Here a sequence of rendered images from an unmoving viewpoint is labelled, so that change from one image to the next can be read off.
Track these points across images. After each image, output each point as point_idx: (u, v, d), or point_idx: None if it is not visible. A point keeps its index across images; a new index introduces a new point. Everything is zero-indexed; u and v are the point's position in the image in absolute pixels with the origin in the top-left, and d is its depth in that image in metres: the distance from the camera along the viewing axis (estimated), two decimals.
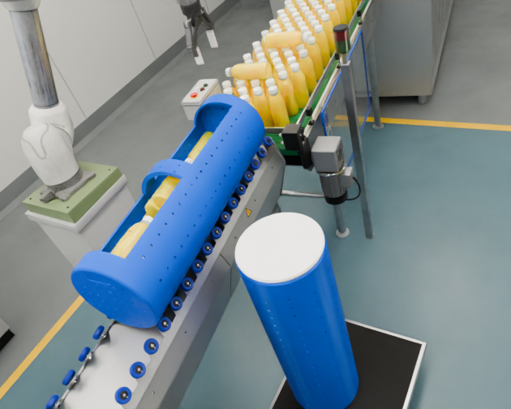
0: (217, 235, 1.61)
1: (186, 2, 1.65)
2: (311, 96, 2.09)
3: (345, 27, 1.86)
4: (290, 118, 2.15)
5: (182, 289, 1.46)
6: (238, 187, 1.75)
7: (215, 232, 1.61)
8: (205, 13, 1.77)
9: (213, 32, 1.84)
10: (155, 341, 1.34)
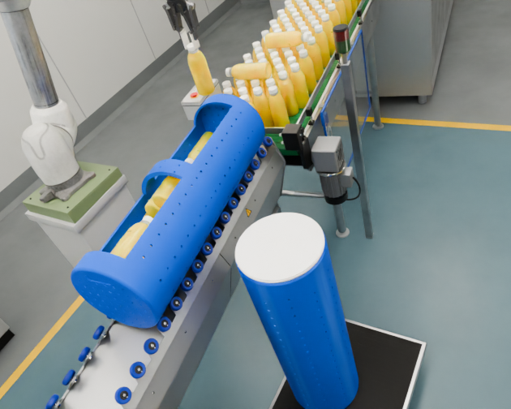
0: (217, 235, 1.61)
1: None
2: (311, 96, 2.09)
3: (345, 27, 1.86)
4: (290, 118, 2.15)
5: (182, 289, 1.46)
6: (238, 187, 1.75)
7: (215, 232, 1.61)
8: (170, 8, 1.71)
9: (182, 33, 1.76)
10: (155, 341, 1.34)
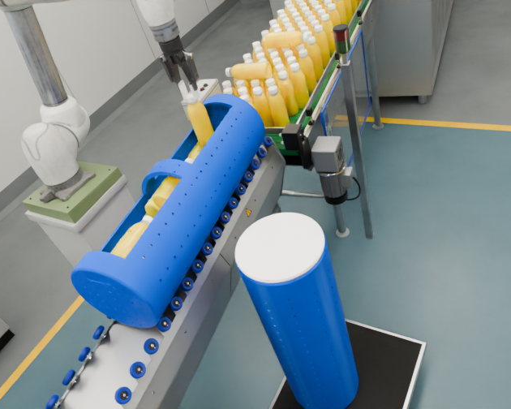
0: (217, 235, 1.61)
1: (179, 30, 1.54)
2: (311, 96, 2.09)
3: (345, 27, 1.86)
4: (290, 118, 2.15)
5: (182, 289, 1.46)
6: (238, 187, 1.75)
7: (215, 232, 1.61)
8: (167, 61, 1.64)
9: None
10: (155, 341, 1.34)
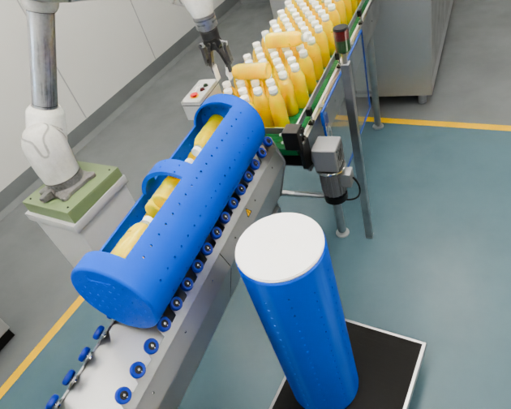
0: (217, 235, 1.61)
1: (217, 22, 1.87)
2: (311, 96, 2.09)
3: (345, 27, 1.86)
4: (290, 118, 2.15)
5: (182, 289, 1.46)
6: (238, 187, 1.75)
7: (215, 232, 1.61)
8: (204, 47, 1.97)
9: (212, 68, 2.02)
10: (155, 341, 1.34)
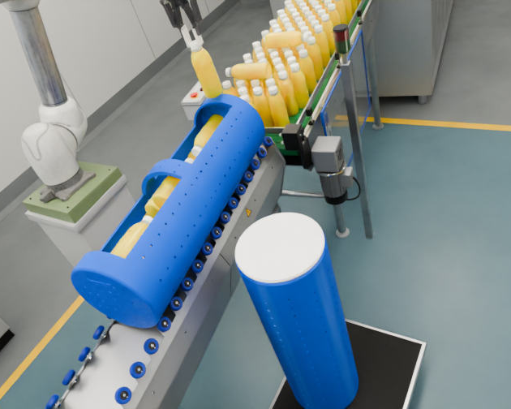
0: (217, 235, 1.61)
1: None
2: (311, 96, 2.09)
3: (345, 27, 1.86)
4: (290, 118, 2.15)
5: (182, 289, 1.46)
6: (238, 187, 1.75)
7: (215, 232, 1.61)
8: (169, 3, 1.55)
9: None
10: (155, 341, 1.34)
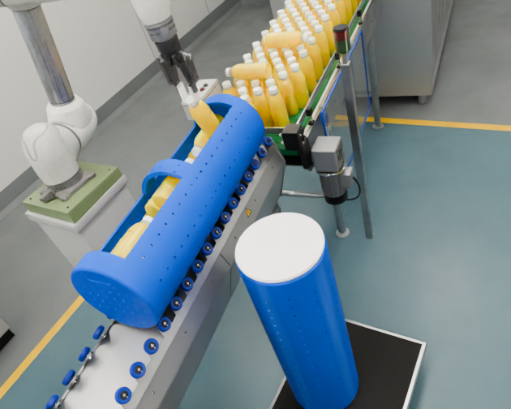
0: (217, 235, 1.61)
1: (176, 29, 1.43)
2: (311, 96, 2.09)
3: (345, 27, 1.86)
4: (290, 118, 2.15)
5: (182, 289, 1.46)
6: (238, 187, 1.75)
7: (215, 232, 1.61)
8: (165, 62, 1.54)
9: None
10: (155, 341, 1.34)
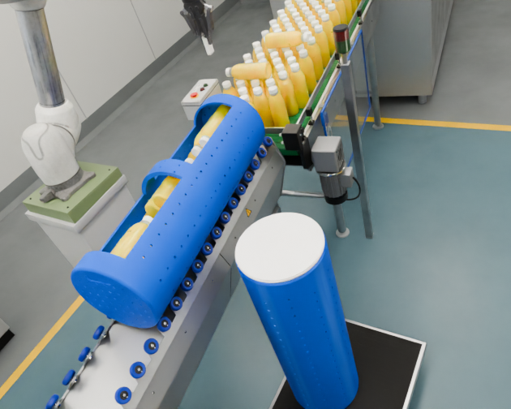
0: (217, 235, 1.61)
1: None
2: (311, 96, 2.09)
3: (345, 27, 1.86)
4: (290, 118, 2.15)
5: (182, 289, 1.46)
6: (238, 187, 1.75)
7: (215, 232, 1.61)
8: (207, 15, 1.60)
9: (209, 40, 1.68)
10: (155, 341, 1.34)
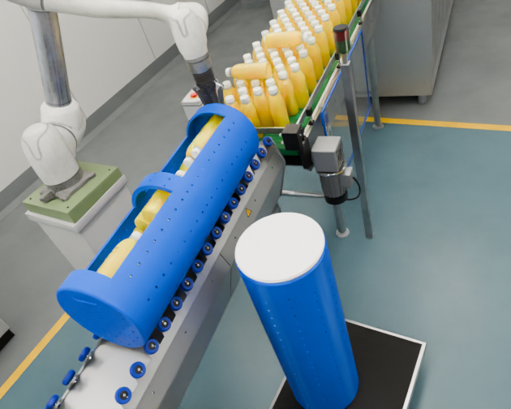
0: (216, 228, 1.62)
1: (188, 69, 1.68)
2: (311, 96, 2.09)
3: (345, 27, 1.86)
4: (290, 118, 2.15)
5: (191, 279, 1.49)
6: (244, 191, 1.76)
7: (218, 231, 1.62)
8: (218, 92, 1.71)
9: None
10: (152, 340, 1.34)
